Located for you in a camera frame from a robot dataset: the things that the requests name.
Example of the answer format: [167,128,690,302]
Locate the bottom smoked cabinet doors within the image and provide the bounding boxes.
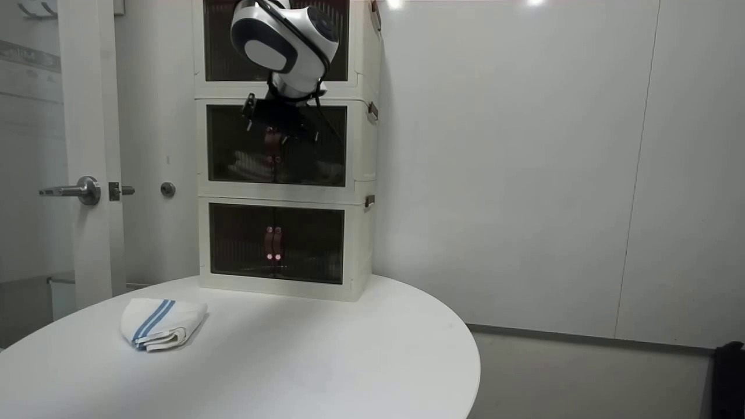
[208,202,343,284]

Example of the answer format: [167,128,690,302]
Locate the smoked cabinet doors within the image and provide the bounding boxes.
[208,202,343,284]
[200,0,348,82]

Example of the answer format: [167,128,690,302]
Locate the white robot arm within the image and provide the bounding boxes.
[231,0,340,137]

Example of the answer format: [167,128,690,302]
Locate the white round table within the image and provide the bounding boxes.
[0,278,482,419]

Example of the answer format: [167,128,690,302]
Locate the top smoked cabinet doors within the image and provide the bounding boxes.
[200,0,348,82]

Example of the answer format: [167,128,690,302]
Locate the white towel with blue stripes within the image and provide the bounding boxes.
[118,298,206,354]

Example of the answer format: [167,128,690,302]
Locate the black object at floor corner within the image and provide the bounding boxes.
[710,342,745,419]

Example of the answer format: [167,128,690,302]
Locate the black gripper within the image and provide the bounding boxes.
[242,93,319,139]

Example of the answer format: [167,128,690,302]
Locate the silver door lever handle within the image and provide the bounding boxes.
[40,178,99,208]

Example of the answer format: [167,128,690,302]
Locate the white stacked cabinet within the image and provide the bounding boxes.
[193,0,382,298]

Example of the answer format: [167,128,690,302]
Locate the round silver door knob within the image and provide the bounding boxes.
[160,183,177,199]

